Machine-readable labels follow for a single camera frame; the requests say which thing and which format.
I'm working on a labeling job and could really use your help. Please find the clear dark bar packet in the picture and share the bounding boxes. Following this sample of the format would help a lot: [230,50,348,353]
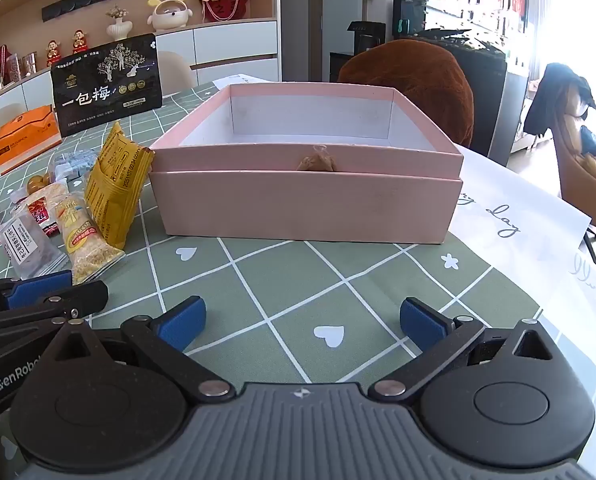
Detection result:
[0,210,69,281]

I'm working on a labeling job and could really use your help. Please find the dark jacket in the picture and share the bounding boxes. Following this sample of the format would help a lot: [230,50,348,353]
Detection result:
[525,62,596,136]

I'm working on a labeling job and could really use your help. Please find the black fish tank cabinet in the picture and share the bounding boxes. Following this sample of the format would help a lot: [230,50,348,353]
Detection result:
[392,0,509,167]

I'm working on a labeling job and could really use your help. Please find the orange paper box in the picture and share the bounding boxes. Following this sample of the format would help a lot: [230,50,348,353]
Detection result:
[0,105,63,176]

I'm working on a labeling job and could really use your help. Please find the white sideboard cabinet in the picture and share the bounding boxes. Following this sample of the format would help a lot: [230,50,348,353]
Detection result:
[0,17,281,131]

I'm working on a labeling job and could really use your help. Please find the black tree-print snack bag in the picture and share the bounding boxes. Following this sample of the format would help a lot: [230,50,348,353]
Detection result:
[50,33,163,137]

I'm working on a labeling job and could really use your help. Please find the white script paper sheet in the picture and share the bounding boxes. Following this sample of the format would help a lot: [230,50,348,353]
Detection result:
[520,230,596,466]

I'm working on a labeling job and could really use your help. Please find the tan lounge chair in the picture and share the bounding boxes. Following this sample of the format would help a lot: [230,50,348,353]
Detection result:
[525,62,596,237]

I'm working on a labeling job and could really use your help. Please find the puffed rice bar packet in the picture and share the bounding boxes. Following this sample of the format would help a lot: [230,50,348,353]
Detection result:
[48,182,126,286]

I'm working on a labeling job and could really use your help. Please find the glass jar red contents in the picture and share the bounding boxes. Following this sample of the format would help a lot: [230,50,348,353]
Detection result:
[3,51,23,83]

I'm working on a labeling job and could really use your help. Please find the white rabbit figurine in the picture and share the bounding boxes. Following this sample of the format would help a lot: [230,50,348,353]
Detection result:
[147,0,193,30]

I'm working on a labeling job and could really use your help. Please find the white vase with flowers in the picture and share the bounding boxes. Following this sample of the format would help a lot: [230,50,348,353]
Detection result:
[105,5,131,41]

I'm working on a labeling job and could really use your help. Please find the blue candy cube packet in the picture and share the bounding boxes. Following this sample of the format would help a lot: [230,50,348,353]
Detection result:
[53,150,101,181]

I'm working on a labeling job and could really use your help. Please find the white script table runner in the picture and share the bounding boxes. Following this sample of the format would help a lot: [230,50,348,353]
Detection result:
[213,74,592,291]

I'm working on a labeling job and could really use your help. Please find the black wall rack strip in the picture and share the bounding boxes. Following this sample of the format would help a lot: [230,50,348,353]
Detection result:
[41,0,130,22]

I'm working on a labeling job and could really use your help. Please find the packet of golden balls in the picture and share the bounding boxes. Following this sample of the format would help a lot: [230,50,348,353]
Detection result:
[25,172,59,196]

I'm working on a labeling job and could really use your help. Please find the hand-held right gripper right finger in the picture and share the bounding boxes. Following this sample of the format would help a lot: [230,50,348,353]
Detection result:
[368,297,561,403]

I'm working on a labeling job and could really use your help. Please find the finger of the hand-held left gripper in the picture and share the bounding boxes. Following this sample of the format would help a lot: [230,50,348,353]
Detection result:
[0,270,74,313]
[0,281,110,353]

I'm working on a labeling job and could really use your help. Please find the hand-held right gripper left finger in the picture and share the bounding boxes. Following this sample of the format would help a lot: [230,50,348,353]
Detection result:
[40,296,233,403]

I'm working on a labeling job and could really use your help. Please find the grey curtain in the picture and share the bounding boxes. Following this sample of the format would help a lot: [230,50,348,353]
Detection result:
[528,0,553,66]

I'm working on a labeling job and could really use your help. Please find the pink cardboard box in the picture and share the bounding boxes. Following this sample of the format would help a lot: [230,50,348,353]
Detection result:
[148,82,464,245]

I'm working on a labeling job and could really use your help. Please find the yellow snack packet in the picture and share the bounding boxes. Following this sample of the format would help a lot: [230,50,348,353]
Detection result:
[84,121,156,251]

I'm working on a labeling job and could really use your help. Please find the black floor appliance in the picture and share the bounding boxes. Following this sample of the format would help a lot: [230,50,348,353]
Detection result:
[329,20,386,83]

